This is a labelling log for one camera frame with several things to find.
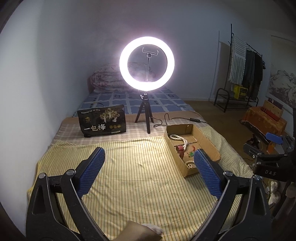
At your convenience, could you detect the red strap wrist watch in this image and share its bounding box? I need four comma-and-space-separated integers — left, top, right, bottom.
176, 145, 185, 159

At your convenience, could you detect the long white pearl necklace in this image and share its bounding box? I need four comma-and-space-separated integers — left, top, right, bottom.
169, 133, 189, 151

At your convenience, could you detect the landscape painting scroll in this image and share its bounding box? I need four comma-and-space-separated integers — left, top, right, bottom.
268, 36, 295, 109

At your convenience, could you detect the yellow box on rack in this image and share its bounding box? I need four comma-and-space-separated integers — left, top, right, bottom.
233, 84, 248, 100

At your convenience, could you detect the black clothes rack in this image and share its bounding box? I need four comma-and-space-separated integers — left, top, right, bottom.
214, 27, 265, 113

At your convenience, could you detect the plaid beige bed sheet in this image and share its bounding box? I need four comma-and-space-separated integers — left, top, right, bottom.
52, 111, 209, 145

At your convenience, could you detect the open cardboard box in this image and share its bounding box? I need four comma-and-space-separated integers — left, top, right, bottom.
164, 124, 221, 178

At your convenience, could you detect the yellow striped cloth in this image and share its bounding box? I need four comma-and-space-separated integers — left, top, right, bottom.
26, 126, 255, 241

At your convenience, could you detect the black printed snack bag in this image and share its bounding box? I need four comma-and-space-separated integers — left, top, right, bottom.
77, 105, 126, 138

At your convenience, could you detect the blue checkered bedspread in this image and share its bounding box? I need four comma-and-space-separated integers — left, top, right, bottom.
78, 87, 193, 114

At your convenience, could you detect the black mini tripod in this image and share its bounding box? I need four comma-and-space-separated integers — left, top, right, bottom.
135, 93, 154, 134

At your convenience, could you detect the phone holder clip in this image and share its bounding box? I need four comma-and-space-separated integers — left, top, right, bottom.
142, 47, 159, 82

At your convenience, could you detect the folded floral quilt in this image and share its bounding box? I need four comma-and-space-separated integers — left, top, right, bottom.
90, 62, 147, 92

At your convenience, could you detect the black power cable with switch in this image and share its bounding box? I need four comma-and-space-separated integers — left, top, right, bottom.
152, 112, 213, 129

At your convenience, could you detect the white ring light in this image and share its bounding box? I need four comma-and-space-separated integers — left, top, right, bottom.
119, 36, 175, 92

